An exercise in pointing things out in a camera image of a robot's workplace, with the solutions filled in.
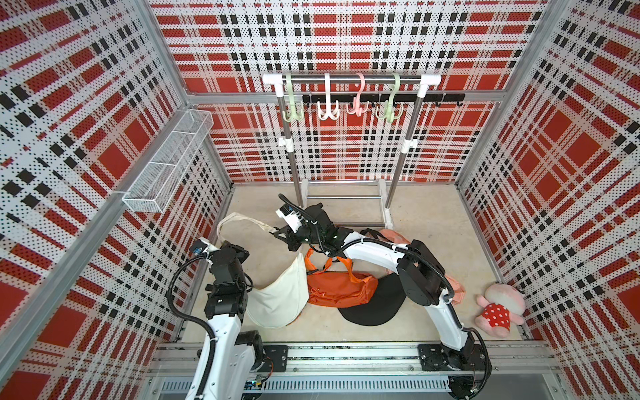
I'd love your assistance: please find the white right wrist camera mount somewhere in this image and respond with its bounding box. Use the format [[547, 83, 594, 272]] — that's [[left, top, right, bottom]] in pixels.
[[276, 203, 303, 233]]

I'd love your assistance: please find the pink plush toy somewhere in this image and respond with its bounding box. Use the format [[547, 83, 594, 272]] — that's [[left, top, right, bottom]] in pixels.
[[474, 283, 526, 339]]

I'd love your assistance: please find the pink plastic hook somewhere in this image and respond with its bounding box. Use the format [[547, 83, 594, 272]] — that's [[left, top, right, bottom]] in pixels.
[[347, 73, 369, 117]]

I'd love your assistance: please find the white plastic hook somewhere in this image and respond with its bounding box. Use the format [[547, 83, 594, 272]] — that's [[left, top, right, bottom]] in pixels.
[[317, 73, 340, 121]]

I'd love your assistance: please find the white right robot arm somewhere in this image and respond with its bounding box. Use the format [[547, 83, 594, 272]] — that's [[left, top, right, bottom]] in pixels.
[[273, 194, 493, 377]]

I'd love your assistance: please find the light green hook right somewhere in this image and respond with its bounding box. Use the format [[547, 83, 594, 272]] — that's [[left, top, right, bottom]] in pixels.
[[375, 73, 403, 124]]

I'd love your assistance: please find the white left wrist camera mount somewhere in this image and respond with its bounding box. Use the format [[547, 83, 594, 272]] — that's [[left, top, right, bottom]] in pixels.
[[190, 238, 218, 256]]

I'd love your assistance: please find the white wire mesh basket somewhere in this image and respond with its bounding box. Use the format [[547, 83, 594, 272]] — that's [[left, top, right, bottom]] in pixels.
[[123, 109, 213, 213]]

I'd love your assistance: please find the white and steel garment rack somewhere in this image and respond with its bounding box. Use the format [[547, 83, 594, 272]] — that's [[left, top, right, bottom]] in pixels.
[[262, 73, 443, 229]]

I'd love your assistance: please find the cream fabric bag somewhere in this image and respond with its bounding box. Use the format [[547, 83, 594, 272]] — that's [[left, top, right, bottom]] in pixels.
[[217, 213, 308, 331]]

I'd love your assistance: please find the light green hook left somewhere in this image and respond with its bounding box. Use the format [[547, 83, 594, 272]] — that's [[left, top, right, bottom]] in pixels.
[[283, 73, 303, 123]]

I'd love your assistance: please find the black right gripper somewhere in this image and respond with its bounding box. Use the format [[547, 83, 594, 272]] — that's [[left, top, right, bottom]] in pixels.
[[273, 219, 324, 250]]

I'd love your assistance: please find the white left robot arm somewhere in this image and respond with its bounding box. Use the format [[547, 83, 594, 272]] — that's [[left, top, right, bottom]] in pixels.
[[166, 238, 265, 399]]

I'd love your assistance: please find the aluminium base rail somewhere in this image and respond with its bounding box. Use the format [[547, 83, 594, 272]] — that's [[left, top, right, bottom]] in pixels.
[[144, 341, 566, 400]]

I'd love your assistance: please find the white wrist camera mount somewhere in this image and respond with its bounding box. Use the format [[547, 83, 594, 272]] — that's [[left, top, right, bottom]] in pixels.
[[190, 238, 218, 256], [276, 203, 303, 233]]

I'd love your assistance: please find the pink fabric bag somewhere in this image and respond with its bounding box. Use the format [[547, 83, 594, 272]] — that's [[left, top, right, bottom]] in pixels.
[[369, 229, 466, 306]]

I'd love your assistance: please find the light green hook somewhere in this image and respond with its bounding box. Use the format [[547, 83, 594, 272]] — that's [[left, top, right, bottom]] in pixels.
[[283, 73, 303, 123], [375, 73, 403, 124]]

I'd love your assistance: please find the orange fabric bag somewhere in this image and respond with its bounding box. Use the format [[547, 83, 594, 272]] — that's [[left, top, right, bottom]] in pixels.
[[304, 249, 378, 308]]

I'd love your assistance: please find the black fabric bag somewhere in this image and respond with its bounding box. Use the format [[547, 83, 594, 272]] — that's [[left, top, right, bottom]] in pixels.
[[338, 274, 407, 327]]

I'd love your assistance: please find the black wall hook rail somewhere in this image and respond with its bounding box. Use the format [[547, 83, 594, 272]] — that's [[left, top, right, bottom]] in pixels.
[[303, 93, 466, 105]]

